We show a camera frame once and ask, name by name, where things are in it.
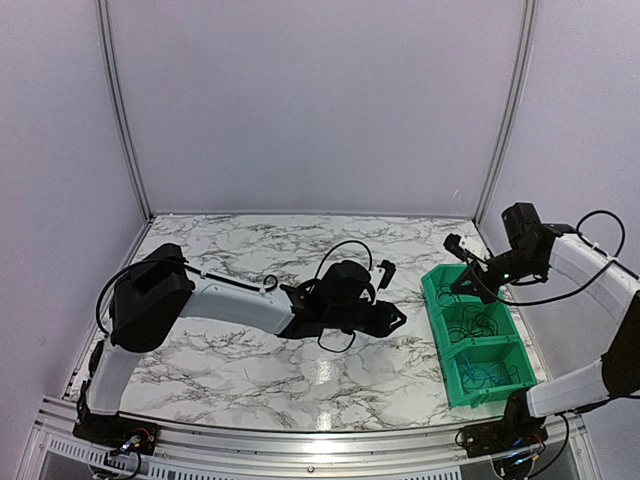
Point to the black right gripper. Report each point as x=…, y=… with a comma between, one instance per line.
x=471, y=289

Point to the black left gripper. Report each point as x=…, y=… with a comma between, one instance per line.
x=380, y=327

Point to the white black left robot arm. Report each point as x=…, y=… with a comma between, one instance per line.
x=147, y=297

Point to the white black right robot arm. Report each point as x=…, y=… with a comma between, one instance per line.
x=555, y=268

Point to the green three-compartment plastic bin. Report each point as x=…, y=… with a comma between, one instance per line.
x=482, y=356

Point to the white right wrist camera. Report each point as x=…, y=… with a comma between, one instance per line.
x=452, y=244

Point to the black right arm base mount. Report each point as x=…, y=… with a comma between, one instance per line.
x=500, y=437

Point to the aluminium front rail frame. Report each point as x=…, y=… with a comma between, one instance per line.
x=183, y=451

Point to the aluminium back-right corner post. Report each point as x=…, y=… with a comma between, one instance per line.
x=514, y=95

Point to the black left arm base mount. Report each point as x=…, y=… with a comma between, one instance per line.
x=114, y=431

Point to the aluminium back-left corner post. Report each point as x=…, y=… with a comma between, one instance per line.
x=116, y=93

